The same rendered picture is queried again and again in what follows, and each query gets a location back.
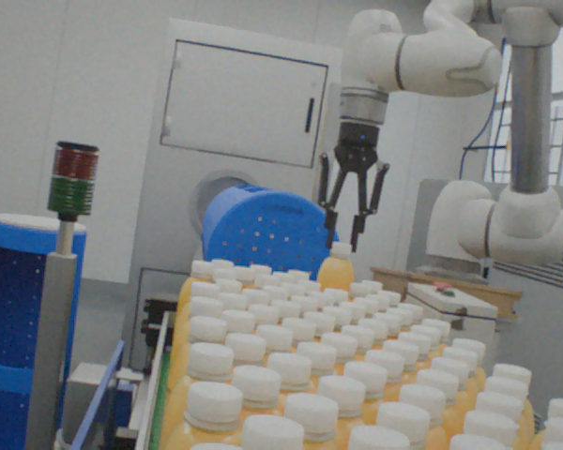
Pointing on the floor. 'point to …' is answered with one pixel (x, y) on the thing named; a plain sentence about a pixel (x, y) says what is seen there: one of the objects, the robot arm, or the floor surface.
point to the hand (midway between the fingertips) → (342, 232)
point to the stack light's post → (51, 352)
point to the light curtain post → (328, 134)
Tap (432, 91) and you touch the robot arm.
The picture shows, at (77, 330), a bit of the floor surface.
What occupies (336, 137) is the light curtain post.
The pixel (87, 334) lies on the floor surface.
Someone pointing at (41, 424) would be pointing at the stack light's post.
